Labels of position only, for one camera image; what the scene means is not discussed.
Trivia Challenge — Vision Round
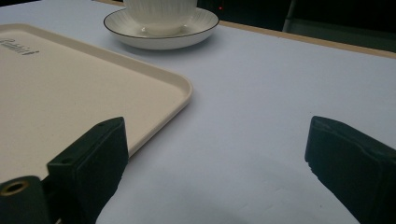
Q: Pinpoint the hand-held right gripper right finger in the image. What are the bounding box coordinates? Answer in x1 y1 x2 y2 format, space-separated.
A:
304 115 396 224

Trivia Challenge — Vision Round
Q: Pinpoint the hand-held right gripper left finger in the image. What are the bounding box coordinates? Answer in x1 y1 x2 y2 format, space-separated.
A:
46 116 130 224

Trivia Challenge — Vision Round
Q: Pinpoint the beige plastic tray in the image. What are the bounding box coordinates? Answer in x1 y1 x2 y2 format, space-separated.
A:
0 23 193 185

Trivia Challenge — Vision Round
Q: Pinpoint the white ribbed saucer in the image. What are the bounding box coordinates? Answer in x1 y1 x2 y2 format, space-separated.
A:
103 7 220 51

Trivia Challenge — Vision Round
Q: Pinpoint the white ribbed cup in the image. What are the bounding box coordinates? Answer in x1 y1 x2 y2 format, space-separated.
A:
122 0 199 36

